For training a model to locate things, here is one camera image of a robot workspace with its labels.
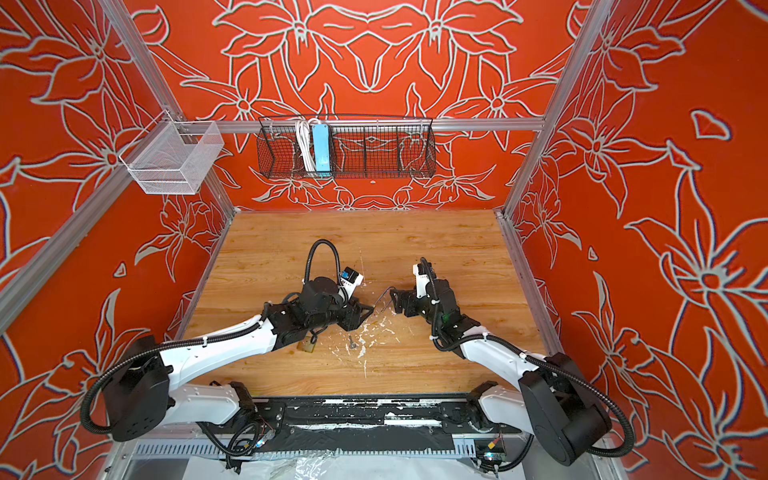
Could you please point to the white mesh wall basket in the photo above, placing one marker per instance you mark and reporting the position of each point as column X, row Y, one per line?
column 174, row 158

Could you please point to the light blue box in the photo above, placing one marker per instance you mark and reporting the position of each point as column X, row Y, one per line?
column 321, row 143

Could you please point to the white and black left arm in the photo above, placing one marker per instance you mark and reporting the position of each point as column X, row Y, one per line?
column 150, row 385

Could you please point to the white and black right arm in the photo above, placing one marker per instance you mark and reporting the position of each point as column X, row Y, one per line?
column 546, row 397

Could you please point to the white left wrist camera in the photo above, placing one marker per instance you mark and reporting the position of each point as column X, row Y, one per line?
column 350, row 279

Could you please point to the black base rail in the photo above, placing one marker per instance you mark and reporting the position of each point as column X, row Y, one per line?
column 390, row 424

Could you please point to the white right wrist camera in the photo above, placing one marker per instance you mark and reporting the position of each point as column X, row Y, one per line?
column 424, row 277

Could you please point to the black wire wall basket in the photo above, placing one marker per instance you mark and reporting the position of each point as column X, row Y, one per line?
column 360, row 147

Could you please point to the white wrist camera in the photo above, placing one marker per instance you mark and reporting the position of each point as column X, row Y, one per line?
column 350, row 279
column 424, row 277

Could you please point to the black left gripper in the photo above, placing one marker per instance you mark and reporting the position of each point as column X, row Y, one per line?
column 356, row 316

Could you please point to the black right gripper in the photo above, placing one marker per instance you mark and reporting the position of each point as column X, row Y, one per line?
column 404, row 296

